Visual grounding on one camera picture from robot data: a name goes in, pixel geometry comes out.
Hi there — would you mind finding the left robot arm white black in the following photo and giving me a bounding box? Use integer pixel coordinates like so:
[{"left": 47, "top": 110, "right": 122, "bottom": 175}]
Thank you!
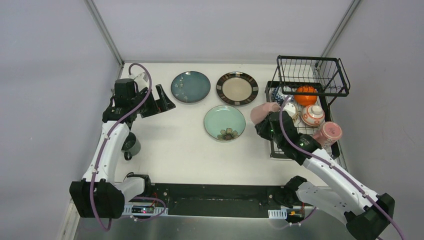
[{"left": 69, "top": 82, "right": 176, "bottom": 219}]

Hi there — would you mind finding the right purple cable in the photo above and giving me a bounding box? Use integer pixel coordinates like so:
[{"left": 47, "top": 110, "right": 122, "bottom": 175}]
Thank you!
[{"left": 268, "top": 95, "right": 407, "bottom": 240}]

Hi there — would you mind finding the teal flower plate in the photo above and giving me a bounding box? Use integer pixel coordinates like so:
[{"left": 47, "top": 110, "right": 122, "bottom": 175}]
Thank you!
[{"left": 203, "top": 105, "right": 246, "bottom": 142}]

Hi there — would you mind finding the orange bowl white inside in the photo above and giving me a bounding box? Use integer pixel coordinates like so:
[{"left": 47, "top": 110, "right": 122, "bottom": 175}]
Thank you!
[{"left": 294, "top": 85, "right": 318, "bottom": 107}]

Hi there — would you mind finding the orange floral pattern bowl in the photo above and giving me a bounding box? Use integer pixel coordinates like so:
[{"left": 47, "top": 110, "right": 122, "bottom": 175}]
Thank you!
[{"left": 300, "top": 104, "right": 325, "bottom": 127}]

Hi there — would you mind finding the black wire dish rack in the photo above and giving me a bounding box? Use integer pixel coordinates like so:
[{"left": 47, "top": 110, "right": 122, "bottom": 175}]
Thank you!
[{"left": 264, "top": 55, "right": 351, "bottom": 161}]

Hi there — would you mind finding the black striped rim plate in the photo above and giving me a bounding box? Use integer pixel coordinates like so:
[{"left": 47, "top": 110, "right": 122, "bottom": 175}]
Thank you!
[{"left": 215, "top": 71, "right": 259, "bottom": 107}]

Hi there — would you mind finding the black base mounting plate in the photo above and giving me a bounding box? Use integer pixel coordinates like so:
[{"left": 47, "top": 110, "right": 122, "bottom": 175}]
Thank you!
[{"left": 130, "top": 183, "right": 304, "bottom": 218}]

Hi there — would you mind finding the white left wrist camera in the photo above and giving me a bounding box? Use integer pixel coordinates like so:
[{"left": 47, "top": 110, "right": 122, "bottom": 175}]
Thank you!
[{"left": 113, "top": 78, "right": 148, "bottom": 108}]

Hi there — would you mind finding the dark green mug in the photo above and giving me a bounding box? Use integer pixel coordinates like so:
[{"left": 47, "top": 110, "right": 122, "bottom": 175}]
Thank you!
[{"left": 121, "top": 132, "right": 141, "bottom": 161}]

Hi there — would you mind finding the dark red cup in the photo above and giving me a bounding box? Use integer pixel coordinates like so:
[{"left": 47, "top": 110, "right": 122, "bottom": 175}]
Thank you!
[{"left": 312, "top": 121, "right": 343, "bottom": 149}]

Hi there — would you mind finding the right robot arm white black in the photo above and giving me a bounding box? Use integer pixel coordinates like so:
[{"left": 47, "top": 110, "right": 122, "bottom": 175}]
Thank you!
[{"left": 250, "top": 110, "right": 395, "bottom": 240}]

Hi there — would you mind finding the dark blue plate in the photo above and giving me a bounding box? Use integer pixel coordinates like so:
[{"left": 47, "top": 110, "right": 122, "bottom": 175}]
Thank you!
[{"left": 170, "top": 71, "right": 211, "bottom": 104}]

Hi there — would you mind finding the pink cup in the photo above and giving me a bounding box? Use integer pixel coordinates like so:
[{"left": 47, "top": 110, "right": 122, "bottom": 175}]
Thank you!
[{"left": 250, "top": 102, "right": 281, "bottom": 125}]

